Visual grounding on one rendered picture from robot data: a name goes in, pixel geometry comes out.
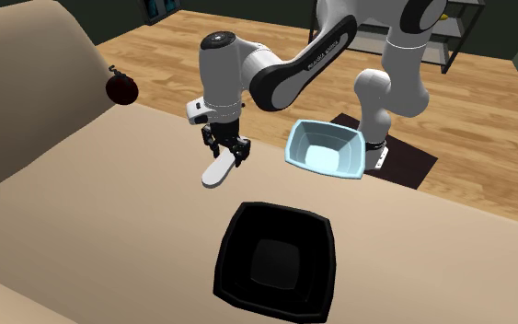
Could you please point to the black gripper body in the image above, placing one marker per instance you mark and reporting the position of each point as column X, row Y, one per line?
column 225, row 131

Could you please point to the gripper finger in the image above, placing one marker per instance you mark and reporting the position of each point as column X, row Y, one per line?
column 242, row 150
column 210, row 140

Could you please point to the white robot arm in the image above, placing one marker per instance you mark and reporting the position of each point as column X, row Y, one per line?
column 222, row 76

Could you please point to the white oblong object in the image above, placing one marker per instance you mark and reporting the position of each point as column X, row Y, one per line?
column 216, row 172

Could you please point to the light blue square bowl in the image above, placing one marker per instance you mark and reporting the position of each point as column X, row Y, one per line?
column 323, row 157

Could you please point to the dark red round fruit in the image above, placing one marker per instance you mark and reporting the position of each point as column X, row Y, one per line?
column 122, row 89

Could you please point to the black square bowl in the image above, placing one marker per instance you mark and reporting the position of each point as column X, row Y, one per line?
column 276, row 264

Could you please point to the dark shelf cabinet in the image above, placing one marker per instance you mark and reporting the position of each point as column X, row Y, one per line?
column 157, row 10

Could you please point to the dark robot stand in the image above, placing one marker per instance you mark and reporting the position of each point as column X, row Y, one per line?
column 409, row 164

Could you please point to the black metal shelf rack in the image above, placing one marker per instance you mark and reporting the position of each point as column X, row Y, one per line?
column 435, row 54

